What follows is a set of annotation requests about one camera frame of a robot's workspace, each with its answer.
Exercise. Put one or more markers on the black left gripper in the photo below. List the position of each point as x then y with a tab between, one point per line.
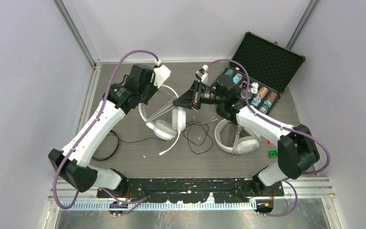
154	89

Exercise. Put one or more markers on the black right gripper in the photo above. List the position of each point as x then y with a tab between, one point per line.
192	98

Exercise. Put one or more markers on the small white headphones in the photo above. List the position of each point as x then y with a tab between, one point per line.
167	123

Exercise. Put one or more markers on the large white grey headphones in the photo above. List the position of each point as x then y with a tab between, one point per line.
245	141

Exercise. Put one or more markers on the black headphones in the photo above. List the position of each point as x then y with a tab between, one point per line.
108	148

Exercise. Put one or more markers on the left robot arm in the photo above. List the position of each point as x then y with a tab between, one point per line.
72	162

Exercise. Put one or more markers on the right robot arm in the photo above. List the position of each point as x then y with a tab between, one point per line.
297	151

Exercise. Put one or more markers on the black poker chip case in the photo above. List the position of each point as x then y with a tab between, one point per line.
262	69

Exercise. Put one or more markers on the green lego brick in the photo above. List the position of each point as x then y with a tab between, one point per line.
273	154

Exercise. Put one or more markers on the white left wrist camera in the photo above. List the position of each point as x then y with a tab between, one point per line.
162	73

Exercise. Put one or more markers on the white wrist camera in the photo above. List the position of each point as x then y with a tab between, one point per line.
162	73
202	75

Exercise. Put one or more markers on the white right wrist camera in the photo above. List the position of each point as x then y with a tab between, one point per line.
202	75

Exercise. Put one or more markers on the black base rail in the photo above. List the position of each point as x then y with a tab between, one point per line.
195	190

